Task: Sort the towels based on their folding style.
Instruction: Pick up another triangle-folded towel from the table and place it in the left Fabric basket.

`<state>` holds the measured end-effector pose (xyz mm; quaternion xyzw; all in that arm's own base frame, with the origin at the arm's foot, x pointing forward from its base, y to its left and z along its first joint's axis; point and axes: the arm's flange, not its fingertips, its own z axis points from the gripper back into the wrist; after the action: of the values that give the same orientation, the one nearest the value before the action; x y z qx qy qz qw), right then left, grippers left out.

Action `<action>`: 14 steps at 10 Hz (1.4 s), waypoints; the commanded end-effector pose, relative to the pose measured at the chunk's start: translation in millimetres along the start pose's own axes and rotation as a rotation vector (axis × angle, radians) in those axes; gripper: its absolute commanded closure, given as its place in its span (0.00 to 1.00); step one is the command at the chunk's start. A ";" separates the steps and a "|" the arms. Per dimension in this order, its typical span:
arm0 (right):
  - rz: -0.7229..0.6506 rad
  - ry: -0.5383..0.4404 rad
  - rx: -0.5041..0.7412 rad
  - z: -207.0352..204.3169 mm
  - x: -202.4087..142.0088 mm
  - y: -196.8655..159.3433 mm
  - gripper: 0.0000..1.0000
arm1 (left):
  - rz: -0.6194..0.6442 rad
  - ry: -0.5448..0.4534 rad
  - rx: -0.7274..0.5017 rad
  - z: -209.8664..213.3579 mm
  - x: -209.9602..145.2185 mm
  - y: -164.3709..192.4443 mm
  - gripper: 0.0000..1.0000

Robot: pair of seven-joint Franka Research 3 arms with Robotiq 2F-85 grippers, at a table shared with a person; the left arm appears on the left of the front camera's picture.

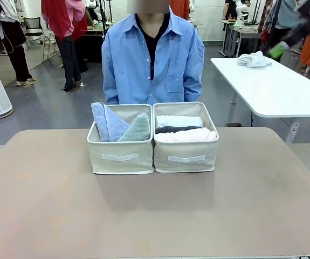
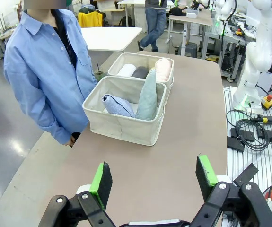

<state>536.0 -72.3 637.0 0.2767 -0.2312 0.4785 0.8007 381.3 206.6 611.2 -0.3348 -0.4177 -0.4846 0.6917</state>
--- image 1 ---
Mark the white towel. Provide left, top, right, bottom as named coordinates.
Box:
left=155, top=115, right=204, bottom=129

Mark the pink towel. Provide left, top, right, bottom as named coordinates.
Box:
left=154, top=127, right=217, bottom=143

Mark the dark grey towel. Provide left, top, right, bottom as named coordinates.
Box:
left=155, top=125, right=204, bottom=135

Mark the green triangle towel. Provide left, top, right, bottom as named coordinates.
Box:
left=116, top=113, right=150, bottom=142

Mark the purple triangle towel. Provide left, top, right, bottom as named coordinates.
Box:
left=91, top=101, right=130, bottom=142

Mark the crumpled white cloth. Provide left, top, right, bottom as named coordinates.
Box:
left=236, top=50, right=273, bottom=69

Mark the bystander with plaid cloth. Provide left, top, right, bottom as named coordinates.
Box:
left=259, top=0, right=306, bottom=54

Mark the grey background table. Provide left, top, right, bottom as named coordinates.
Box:
left=219, top=21, right=262, bottom=59

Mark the white side table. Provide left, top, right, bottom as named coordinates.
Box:
left=210, top=55, right=310, bottom=144

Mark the person in blue shirt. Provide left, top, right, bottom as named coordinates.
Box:
left=101, top=5, right=205, bottom=106

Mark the beige fabric storage bin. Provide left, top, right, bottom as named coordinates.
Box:
left=151, top=101, right=219, bottom=174
left=86, top=103, right=155, bottom=175

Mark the bystander in red top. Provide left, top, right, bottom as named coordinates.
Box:
left=41, top=0, right=88, bottom=92

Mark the black office chair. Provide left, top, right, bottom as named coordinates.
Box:
left=24, top=16, right=44, bottom=45

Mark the bystander in black skirt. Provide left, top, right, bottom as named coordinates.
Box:
left=0, top=0, right=38, bottom=87

